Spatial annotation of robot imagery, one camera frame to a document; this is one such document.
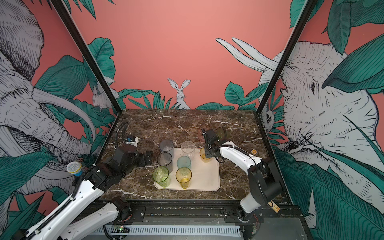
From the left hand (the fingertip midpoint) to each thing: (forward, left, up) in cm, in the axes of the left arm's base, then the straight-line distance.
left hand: (145, 151), depth 74 cm
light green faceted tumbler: (-7, -6, -17) cm, 19 cm away
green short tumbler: (+7, -39, +4) cm, 40 cm away
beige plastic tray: (-6, -31, -21) cm, 38 cm away
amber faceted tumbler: (+3, -30, -12) cm, 33 cm away
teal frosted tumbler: (+1, -18, -16) cm, 24 cm away
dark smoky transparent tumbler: (+1, -8, -12) cm, 15 cm away
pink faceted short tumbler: (+22, -30, -21) cm, 43 cm away
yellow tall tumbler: (-8, -19, -13) cm, 24 cm away
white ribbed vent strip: (-32, -12, -21) cm, 40 cm away
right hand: (+7, -34, -13) cm, 37 cm away
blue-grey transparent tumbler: (+14, -7, -19) cm, 24 cm away
